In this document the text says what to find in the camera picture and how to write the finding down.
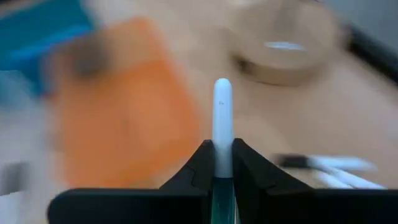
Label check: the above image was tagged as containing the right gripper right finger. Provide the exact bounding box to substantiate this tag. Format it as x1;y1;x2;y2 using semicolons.
232;138;312;224

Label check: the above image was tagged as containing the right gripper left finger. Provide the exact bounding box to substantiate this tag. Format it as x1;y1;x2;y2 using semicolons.
159;139;215;224

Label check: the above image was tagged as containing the black cap mini marker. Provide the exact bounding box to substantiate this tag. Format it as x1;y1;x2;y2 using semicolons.
273;153;377;172

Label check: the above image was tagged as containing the teal cap mini marker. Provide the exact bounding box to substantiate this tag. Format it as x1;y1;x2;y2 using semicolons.
211;78;236;224

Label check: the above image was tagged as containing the orange plastic bin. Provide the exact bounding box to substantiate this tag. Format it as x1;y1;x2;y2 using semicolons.
46;17;205;189

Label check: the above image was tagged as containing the red cap mini marker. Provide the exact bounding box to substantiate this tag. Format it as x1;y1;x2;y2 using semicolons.
310;161;388;190

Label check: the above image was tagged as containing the teal plastic bin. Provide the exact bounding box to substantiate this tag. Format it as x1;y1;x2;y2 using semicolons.
0;0;96;97

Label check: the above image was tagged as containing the white lamp with wooden base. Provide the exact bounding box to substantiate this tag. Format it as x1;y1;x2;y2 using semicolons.
228;0;341;87

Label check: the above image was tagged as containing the black aluminium table frame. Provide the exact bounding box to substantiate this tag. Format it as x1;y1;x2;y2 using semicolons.
343;23;398;83

